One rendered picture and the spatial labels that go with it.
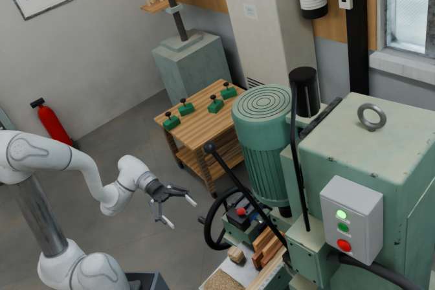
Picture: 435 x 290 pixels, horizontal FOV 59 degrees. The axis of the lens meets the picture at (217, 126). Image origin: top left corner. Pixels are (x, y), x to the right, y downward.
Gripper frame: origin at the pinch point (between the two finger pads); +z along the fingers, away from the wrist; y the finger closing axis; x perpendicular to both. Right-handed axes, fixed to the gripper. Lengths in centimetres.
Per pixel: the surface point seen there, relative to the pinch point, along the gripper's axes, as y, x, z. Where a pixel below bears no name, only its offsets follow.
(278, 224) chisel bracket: 8, -36, 39
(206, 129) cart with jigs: 70, 53, -56
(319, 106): 14, -88, 39
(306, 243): -6, -69, 53
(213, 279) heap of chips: -16.0, -22.5, 33.1
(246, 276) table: -7.2, -21.7, 40.2
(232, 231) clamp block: 2.6, -17.9, 25.2
